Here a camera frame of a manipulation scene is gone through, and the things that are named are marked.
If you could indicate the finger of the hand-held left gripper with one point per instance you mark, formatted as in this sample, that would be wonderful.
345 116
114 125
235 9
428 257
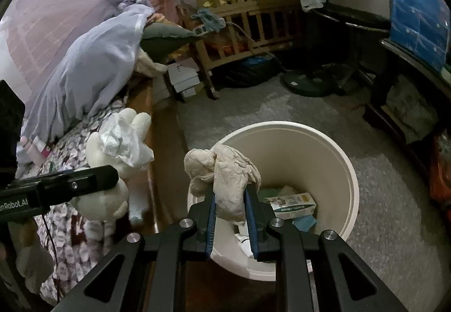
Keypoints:
81 181

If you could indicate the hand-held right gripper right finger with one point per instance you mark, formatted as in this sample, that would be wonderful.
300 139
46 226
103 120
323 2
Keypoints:
252 224

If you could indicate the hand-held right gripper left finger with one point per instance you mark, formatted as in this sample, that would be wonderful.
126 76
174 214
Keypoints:
210 224

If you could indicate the green and white carton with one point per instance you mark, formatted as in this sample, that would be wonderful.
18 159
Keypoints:
292 205

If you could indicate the beige cloth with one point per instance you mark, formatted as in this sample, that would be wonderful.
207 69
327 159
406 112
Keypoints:
225 171

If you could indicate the white trash bin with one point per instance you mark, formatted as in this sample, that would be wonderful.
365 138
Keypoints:
310 157

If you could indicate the person's left hand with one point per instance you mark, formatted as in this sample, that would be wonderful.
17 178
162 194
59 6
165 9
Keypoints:
33 262

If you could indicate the white crumpled paper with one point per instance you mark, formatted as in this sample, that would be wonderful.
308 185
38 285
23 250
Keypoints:
245 243

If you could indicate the white plush rabbit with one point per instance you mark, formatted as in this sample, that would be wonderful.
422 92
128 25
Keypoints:
102 202

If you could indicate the light blue packet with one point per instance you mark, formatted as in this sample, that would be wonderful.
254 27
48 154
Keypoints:
304 223

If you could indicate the printed bed blanket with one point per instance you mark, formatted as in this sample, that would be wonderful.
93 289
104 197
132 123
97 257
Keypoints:
70 234

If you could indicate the light blue quilt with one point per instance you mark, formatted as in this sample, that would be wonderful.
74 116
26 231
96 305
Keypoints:
88 68

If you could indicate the cream cloth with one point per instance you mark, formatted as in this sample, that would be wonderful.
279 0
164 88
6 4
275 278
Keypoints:
148 65

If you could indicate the white shoe box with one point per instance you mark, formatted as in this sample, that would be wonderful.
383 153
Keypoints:
186 90
181 72

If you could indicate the dark fan base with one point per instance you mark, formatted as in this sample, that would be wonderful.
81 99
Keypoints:
306 84

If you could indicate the black bag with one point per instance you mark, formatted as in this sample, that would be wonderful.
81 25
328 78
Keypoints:
250 72

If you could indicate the grey pillow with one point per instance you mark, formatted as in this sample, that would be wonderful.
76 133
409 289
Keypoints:
165 38

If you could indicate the white power strip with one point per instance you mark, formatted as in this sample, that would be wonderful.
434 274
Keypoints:
200 29

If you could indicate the red package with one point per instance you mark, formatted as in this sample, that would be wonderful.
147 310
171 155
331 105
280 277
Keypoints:
442 174

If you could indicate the white sack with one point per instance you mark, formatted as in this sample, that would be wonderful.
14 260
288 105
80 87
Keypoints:
412 107

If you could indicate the blue grey cloth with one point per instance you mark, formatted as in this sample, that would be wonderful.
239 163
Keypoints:
209 19

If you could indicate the wooden crib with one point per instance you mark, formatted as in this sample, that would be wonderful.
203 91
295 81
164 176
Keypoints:
230 9

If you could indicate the dark wooden shelf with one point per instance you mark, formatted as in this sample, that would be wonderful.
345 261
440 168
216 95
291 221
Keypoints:
405 58

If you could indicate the black round table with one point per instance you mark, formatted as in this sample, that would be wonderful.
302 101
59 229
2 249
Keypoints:
352 17

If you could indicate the blue plastic package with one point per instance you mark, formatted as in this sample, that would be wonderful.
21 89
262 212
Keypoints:
419 15

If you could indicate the wooden bed frame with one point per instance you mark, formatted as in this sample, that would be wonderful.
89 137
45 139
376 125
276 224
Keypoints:
165 157

